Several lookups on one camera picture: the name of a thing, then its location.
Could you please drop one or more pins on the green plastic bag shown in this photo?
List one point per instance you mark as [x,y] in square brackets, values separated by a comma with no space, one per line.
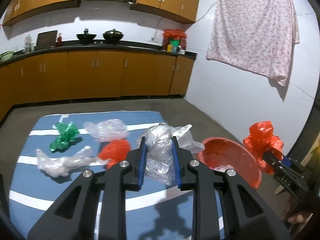
[67,136]

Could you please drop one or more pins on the green basin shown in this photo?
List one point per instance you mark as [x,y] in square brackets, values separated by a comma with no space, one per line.
[6,56]

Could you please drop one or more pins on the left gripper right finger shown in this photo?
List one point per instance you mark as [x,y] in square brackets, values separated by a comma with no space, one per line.
[192,175]

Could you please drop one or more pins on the red plastic bag front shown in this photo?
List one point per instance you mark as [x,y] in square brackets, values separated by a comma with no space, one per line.
[114,152]

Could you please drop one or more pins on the red plastic bag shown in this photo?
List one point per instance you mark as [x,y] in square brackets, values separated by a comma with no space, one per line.
[260,140]
[114,152]

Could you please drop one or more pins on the dark cutting board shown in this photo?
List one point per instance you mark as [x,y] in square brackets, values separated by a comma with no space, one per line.
[46,40]

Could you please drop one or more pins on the person right hand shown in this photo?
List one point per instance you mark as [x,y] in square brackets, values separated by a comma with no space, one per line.
[300,217]

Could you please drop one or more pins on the black wok left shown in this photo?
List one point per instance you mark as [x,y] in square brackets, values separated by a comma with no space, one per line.
[86,37]

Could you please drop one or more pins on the lower kitchen cabinets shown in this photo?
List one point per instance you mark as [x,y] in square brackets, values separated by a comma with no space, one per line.
[92,72]

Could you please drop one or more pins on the large bubble wrap sheet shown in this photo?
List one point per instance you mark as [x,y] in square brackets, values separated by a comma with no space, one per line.
[107,131]

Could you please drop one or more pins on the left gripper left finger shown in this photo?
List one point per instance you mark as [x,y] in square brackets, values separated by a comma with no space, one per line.
[127,175]

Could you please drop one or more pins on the red bag covered appliance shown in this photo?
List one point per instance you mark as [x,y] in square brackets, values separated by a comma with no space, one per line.
[174,41]

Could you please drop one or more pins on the wooden plank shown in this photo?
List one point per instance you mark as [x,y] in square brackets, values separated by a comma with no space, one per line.
[304,162]

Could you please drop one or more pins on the clear jar on counter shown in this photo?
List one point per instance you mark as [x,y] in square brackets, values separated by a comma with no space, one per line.
[28,44]

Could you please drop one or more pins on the clear plastic bag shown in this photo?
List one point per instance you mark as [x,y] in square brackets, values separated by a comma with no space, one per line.
[61,167]

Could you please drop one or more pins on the black lidded wok right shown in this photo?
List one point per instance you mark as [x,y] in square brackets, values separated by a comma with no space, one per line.
[112,36]

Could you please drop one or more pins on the red bottle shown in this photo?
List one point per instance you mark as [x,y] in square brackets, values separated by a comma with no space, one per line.
[59,40]

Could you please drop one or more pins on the white plastic bag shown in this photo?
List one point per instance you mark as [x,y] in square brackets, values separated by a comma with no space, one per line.
[159,160]

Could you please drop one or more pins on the red plastic basket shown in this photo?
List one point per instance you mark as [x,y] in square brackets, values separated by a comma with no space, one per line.
[222,153]

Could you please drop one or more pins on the pink floral hanging cloth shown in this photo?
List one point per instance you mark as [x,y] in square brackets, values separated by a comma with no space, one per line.
[255,35]

